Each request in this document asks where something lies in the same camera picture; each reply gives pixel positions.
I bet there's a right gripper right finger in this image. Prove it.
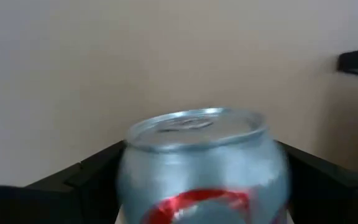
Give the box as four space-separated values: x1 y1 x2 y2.
277 141 358 224

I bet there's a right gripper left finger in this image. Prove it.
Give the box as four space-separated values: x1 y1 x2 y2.
0 140 129 224

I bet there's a silver Diet Coke can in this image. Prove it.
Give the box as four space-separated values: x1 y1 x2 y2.
116 107 292 224

